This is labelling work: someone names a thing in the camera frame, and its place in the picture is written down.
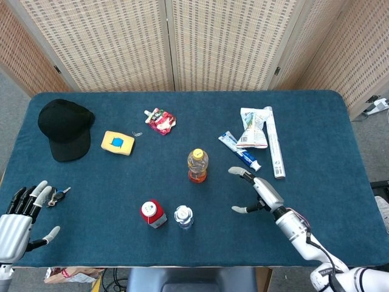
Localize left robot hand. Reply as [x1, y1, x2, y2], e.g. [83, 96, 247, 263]
[0, 180, 61, 265]

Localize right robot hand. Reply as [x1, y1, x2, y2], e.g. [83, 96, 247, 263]
[227, 166, 285, 215]

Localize orange tea bottle yellow cap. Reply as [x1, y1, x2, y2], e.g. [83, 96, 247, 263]
[187, 148, 210, 184]

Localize clear water bottle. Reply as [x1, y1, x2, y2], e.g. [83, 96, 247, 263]
[174, 204, 195, 231]

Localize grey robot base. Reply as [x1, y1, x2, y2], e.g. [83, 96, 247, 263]
[126, 266, 259, 292]

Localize white wrap roll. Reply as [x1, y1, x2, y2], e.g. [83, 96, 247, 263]
[263, 106, 286, 179]

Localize white blue toothpaste tube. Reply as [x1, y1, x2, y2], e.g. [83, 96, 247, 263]
[218, 131, 263, 172]

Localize bunch of keys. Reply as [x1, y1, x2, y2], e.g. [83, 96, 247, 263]
[45, 186, 72, 209]

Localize crumpled white snack bag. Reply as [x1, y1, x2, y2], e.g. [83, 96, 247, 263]
[236, 107, 271, 150]

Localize brown cardboard panel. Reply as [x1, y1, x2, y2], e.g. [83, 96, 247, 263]
[255, 266, 274, 292]

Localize black baseball cap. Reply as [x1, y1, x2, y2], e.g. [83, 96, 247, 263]
[37, 99, 96, 162]

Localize black box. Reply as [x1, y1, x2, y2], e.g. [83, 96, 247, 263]
[369, 179, 389, 198]

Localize red juice bottle white cap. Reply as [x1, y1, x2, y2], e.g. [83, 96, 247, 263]
[140, 199, 168, 229]

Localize blue tablecloth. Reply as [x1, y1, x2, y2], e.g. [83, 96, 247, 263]
[0, 89, 389, 268]

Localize red snack pouch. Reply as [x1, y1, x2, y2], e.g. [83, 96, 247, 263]
[143, 107, 177, 136]

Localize yellow sponge blue centre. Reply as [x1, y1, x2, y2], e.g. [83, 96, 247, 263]
[100, 130, 136, 156]

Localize white power strip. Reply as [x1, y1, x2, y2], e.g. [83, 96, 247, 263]
[363, 96, 389, 116]

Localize woven folding screen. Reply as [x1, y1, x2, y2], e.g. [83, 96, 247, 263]
[0, 0, 389, 119]

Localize black cables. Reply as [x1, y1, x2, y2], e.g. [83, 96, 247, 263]
[102, 267, 128, 292]

